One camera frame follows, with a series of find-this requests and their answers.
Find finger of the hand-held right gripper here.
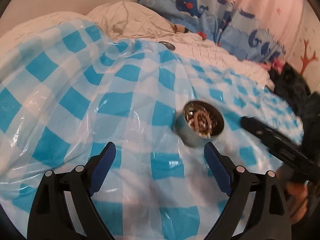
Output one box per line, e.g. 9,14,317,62
240,116,278,143

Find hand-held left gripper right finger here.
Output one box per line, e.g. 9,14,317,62
203,142,293,240

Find round metal tin can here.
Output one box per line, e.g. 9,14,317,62
174,100,225,148

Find beige and brown tube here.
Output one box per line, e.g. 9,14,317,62
172,24,190,34

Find white lined duvet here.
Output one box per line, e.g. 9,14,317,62
86,1,273,88

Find blue whale print pillow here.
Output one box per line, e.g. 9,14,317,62
217,7,283,63
137,0,236,43

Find pink printed curtain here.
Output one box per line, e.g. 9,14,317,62
195,0,320,80

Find round metal tin lid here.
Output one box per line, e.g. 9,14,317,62
157,40,176,51

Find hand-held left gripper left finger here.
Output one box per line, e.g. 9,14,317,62
27,141,117,240

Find dark clothes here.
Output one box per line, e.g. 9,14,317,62
269,64,320,140

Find blue checkered plastic sheet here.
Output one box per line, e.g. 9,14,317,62
0,19,304,240

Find person's right hand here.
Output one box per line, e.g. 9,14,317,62
277,165,310,224

